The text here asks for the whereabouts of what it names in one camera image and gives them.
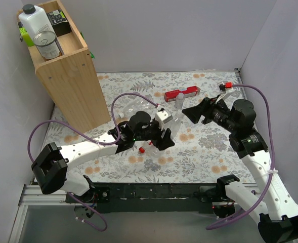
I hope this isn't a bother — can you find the floral patterned table mat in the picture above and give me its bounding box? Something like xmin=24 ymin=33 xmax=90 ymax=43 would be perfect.
xmin=34 ymin=70 xmax=258 ymax=184

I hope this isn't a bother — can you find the small white bottle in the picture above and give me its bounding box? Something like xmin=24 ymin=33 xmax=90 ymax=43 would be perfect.
xmin=175 ymin=93 xmax=185 ymax=110

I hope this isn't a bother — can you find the wooden shelf box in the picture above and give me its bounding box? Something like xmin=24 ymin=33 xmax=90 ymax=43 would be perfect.
xmin=28 ymin=1 xmax=111 ymax=133

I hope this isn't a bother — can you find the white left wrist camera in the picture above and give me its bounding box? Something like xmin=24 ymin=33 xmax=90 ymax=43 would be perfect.
xmin=154 ymin=108 xmax=173 ymax=129

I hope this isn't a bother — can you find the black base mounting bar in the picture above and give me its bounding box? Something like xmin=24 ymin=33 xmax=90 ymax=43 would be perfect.
xmin=65 ymin=182 xmax=237 ymax=214

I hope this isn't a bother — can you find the clear bottle with red cap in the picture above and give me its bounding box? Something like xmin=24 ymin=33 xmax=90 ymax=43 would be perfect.
xmin=139 ymin=141 xmax=165 ymax=158

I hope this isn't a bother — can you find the metal tin can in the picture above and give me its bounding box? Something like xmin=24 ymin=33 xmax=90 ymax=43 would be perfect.
xmin=33 ymin=30 xmax=62 ymax=61

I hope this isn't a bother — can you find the red rectangular box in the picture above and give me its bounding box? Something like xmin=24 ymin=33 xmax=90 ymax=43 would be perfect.
xmin=164 ymin=86 xmax=200 ymax=102

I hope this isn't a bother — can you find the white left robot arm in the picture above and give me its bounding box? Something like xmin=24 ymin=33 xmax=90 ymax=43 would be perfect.
xmin=31 ymin=110 xmax=175 ymax=203

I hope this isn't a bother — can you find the clear bottle with white cap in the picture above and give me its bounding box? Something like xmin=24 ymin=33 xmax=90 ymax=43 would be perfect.
xmin=118 ymin=97 xmax=155 ymax=119

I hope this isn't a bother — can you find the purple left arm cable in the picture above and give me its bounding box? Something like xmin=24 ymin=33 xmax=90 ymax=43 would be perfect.
xmin=27 ymin=92 xmax=161 ymax=231

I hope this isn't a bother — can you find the green object behind shelf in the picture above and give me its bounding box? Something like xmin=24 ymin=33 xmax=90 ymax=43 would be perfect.
xmin=17 ymin=22 xmax=34 ymax=47

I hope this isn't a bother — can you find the black electronic device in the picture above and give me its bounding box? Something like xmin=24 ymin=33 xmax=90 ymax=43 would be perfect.
xmin=47 ymin=9 xmax=71 ymax=37

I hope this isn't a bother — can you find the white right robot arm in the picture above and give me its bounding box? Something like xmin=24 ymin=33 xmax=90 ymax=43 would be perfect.
xmin=182 ymin=98 xmax=298 ymax=242

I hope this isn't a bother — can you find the white jug with grey cap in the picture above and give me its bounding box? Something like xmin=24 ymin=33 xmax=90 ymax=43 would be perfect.
xmin=18 ymin=4 xmax=55 ymax=39

